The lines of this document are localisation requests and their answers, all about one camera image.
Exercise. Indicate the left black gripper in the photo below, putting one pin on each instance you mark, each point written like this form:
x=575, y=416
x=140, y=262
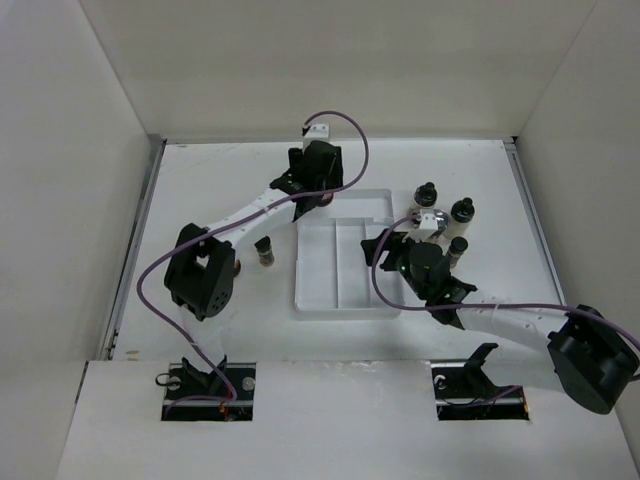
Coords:
x=332, y=180

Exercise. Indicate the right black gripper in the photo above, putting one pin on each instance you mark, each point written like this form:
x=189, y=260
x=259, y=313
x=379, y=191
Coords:
x=395, y=244

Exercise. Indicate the red-capped amber sauce jar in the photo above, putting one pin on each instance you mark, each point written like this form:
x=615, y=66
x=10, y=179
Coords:
x=325, y=200

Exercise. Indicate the silver-capped spice bottle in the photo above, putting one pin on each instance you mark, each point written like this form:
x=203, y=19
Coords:
x=443, y=220

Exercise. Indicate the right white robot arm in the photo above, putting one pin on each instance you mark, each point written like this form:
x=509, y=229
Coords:
x=593, y=359

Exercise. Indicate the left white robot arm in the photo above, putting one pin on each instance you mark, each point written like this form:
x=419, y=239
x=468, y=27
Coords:
x=200, y=278

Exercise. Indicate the white compartment organizer tray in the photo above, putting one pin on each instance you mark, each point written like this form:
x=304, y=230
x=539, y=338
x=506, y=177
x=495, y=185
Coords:
x=332, y=279

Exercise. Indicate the black-capped beige bottle rear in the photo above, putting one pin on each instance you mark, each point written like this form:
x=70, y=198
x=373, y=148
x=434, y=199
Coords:
x=425, y=196

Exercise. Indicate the black-capped beige bottle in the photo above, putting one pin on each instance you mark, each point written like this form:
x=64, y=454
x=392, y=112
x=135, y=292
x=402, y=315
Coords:
x=461, y=215
x=425, y=196

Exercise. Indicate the small black-capped pepper jar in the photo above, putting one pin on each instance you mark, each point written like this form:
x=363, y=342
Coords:
x=457, y=247

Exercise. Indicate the small black-capped spice jar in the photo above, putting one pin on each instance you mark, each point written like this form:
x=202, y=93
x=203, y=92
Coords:
x=265, y=252

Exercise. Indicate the black-capped beige bottle right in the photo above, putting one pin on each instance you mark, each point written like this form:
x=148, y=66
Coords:
x=461, y=215

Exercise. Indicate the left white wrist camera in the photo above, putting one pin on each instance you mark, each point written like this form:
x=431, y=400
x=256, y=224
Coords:
x=318, y=131

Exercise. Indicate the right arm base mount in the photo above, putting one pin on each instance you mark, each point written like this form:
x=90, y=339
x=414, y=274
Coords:
x=464, y=392

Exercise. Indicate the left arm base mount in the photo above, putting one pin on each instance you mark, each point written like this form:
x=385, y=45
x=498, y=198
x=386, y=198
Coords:
x=192, y=395

